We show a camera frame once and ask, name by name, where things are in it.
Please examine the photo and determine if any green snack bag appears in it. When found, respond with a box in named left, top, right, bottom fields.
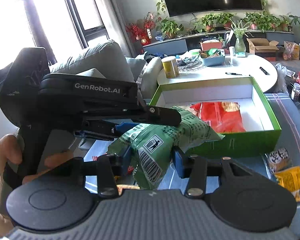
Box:
left=107, top=106, right=224, bottom=190

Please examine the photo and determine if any red lion snack bag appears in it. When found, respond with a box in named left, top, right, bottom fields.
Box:
left=91, top=154, right=134, bottom=177

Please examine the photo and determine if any yellow tin can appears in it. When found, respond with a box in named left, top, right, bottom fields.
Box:
left=161, top=56, right=179, bottom=79

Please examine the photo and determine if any red snack bag in box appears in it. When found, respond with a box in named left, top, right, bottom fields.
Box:
left=190, top=101, right=246, bottom=133

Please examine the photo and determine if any grey sofa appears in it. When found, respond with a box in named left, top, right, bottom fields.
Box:
left=50, top=40, right=163, bottom=100

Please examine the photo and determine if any green cardboard box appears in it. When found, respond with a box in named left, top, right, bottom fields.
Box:
left=151, top=77, right=281, bottom=158

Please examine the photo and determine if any dark clear snack packet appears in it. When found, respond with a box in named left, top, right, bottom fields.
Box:
left=261, top=147, right=293, bottom=180

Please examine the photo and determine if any red flower decoration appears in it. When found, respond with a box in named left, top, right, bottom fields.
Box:
left=125, top=12, right=161, bottom=46

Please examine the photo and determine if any blue plastic basket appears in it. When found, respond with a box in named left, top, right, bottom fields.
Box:
left=200, top=48, right=225, bottom=67

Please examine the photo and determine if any potted green plant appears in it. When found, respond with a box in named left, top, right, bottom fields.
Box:
left=159, top=18, right=184, bottom=39

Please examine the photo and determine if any black pen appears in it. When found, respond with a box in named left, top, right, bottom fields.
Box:
left=225, top=72, right=242, bottom=76

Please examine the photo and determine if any yellow snack packet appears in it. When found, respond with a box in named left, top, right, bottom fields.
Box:
left=274, top=166, right=300, bottom=202

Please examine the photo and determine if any white round coffee table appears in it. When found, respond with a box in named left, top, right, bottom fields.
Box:
left=157, top=54, right=278, bottom=93

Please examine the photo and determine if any black remote control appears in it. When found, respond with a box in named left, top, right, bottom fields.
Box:
left=259, top=67, right=269, bottom=75

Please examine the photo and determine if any glass vase with plant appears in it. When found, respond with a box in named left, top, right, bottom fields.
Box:
left=230, top=20, right=251, bottom=54

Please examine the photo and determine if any open cardboard box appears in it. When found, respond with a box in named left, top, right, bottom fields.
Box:
left=247, top=38, right=279, bottom=54

